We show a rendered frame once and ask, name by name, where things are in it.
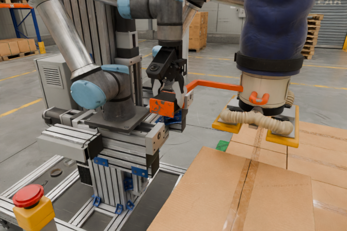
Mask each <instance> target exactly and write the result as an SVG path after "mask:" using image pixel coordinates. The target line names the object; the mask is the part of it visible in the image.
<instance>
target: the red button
mask: <svg viewBox="0 0 347 231"><path fill-rule="evenodd" d="M43 195H44V189H43V187H42V186H41V185H39V184H31V185H27V186H25V187H23V188H21V189H20V190H19V191H18V192H17V193H16V194H15V195H14V196H13V199H12V201H13V203H14V206H15V207H19V208H24V209H31V208H34V207H35V206H37V205H38V204H39V202H40V199H41V198H42V197H43Z"/></svg>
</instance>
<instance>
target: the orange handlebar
mask: <svg viewBox="0 0 347 231"><path fill-rule="evenodd" d="M198 85H200V86H206V87H213V88H220V89H226V90H232V91H239V92H243V86H241V85H240V86H239V85H234V84H227V83H223V82H215V81H208V80H201V79H198V80H194V81H192V82H191V83H189V84H188V85H186V86H185V87H186V88H187V93H189V92H190V91H191V90H193V89H194V88H195V87H196V86H198ZM257 95H258V94H257V92H255V91H253V92H252V93H251V95H250V97H249V101H250V102H251V103H253V104H256V105H265V104H266V103H268V100H269V97H270V95H269V94H268V93H265V94H264V95H263V97H262V98H256V97H257Z"/></svg>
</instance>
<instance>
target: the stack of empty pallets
mask: <svg viewBox="0 0 347 231"><path fill-rule="evenodd" d="M308 16H310V17H312V18H307V21H308V23H307V25H308V33H307V38H306V42H305V44H304V47H303V49H302V51H301V54H302V55H303V56H305V57H306V58H307V59H311V58H312V55H314V47H315V45H317V38H318V32H319V30H320V26H321V25H320V22H321V20H323V17H324V14H308Z"/></svg>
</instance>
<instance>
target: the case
mask: <svg viewBox="0 0 347 231"><path fill-rule="evenodd" d="M146 231H316V226H315V219H314V208H313V197H312V185H311V176H309V175H305V174H301V173H297V172H294V171H290V170H287V169H283V168H280V167H276V166H273V165H270V164H266V163H262V162H259V161H255V160H252V159H248V158H245V157H241V156H237V155H234V154H230V153H226V152H223V151H219V150H216V149H213V148H209V147H206V146H203V147H202V148H201V150H200V151H199V153H198V154H197V156H196V157H195V159H194V160H193V162H192V163H191V165H190V166H189V168H188V169H187V170H186V172H185V173H184V175H183V176H182V178H181V179H180V181H179V182H178V184H177V185H176V187H175V188H174V190H173V192H172V193H171V195H170V196H169V198H168V199H167V201H166V202H165V204H164V205H163V207H162V208H161V210H160V211H159V213H158V214H157V215H156V217H155V218H154V220H153V221H152V223H151V224H150V226H149V227H148V229H147V230H146Z"/></svg>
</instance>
